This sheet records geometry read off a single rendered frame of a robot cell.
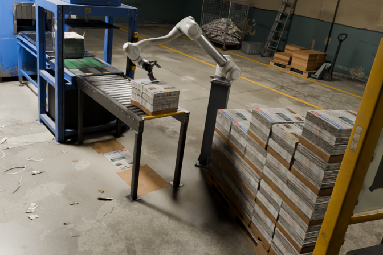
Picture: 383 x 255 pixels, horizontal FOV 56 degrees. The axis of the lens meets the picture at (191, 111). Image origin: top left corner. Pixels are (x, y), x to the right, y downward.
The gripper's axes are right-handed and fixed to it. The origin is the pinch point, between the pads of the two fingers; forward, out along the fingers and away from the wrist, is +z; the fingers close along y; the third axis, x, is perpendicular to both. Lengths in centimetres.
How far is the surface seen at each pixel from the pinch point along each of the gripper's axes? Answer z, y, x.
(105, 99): -38, 39, 29
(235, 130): 67, 31, -43
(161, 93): 18.9, 10.0, 7.3
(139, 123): 22.6, 33.3, 28.5
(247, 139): 87, 27, -36
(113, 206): 30, 110, 49
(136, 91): -8.2, 19.4, 15.1
